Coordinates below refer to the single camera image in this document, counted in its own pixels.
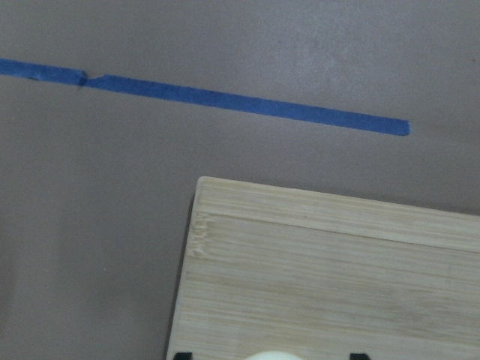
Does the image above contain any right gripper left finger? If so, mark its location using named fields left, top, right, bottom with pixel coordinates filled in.
left=174, top=352, right=193, bottom=360

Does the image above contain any white steamed bun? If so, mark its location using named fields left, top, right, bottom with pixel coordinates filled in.
left=245, top=350, right=302, bottom=360

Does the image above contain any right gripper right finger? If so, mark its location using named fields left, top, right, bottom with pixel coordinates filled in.
left=349, top=353, right=366, bottom=360

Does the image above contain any wooden cutting board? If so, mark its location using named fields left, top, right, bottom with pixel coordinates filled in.
left=166, top=176, right=479, bottom=359

